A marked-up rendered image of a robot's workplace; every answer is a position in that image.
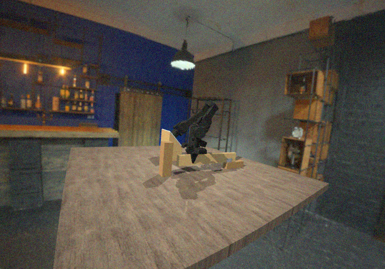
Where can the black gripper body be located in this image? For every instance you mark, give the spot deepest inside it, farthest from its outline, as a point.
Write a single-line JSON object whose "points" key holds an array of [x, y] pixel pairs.
{"points": [[193, 145]]}

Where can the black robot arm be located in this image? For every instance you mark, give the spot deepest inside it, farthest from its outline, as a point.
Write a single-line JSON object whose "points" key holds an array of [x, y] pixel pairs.
{"points": [[203, 118]]}

